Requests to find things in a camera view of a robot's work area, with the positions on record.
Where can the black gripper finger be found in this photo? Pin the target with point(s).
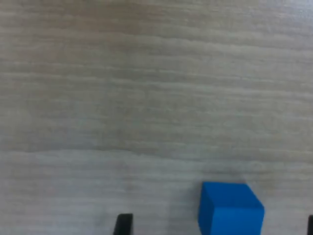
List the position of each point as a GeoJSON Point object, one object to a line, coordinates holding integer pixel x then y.
{"type": "Point", "coordinates": [310, 225]}
{"type": "Point", "coordinates": [123, 225]}

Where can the small blue cube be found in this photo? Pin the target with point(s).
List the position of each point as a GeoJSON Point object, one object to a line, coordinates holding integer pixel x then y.
{"type": "Point", "coordinates": [230, 213]}

